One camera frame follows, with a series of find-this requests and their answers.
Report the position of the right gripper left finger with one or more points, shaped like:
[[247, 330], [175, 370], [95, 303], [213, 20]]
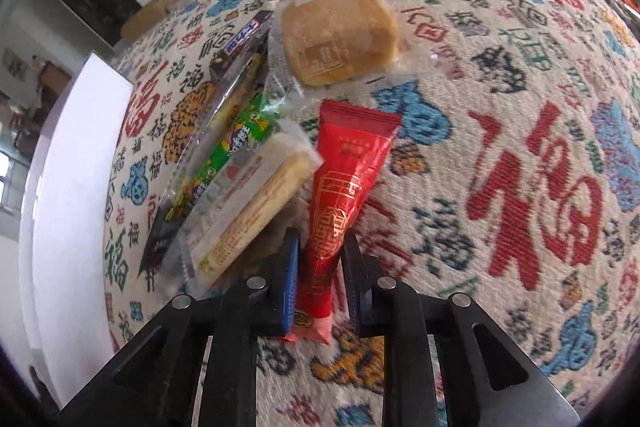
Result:
[[194, 363]]

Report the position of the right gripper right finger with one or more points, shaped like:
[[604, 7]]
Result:
[[451, 346]]

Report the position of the yellow wafer biscuit packet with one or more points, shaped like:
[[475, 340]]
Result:
[[230, 214]]

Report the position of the red snack packet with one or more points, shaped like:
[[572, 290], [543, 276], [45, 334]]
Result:
[[353, 142]]

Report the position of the green sausage snack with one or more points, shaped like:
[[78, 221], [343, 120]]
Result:
[[249, 129]]

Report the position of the long clear snack package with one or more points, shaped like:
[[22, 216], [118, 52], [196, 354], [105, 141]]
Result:
[[231, 93]]

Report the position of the packaged bread loaf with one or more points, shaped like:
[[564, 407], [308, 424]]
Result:
[[316, 45]]

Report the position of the white cardboard box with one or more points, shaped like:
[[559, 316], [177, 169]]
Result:
[[60, 255]]

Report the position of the cardboard box on floor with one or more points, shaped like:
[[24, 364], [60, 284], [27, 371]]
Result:
[[145, 19]]

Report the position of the dark chocolate bar packet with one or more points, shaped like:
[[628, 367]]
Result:
[[251, 32]]

